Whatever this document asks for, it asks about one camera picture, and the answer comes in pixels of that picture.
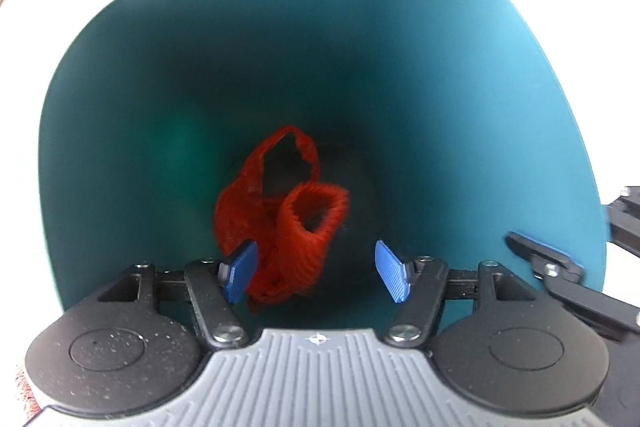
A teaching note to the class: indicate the teal plastic trash bin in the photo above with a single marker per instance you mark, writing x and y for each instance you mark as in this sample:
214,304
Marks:
150,107

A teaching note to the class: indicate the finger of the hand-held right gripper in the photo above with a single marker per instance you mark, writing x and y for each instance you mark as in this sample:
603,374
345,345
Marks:
625,219
565,279

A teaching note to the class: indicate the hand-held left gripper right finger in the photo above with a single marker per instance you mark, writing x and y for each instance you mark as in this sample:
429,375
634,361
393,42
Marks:
392,269

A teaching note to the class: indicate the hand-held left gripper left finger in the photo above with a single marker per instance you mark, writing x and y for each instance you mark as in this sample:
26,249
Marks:
242,269

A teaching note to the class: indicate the orange-red foam fruit net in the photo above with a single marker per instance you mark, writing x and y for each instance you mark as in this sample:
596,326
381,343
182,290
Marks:
300,247

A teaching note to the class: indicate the red woven mat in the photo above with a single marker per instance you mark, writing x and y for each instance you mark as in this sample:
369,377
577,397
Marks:
27,392

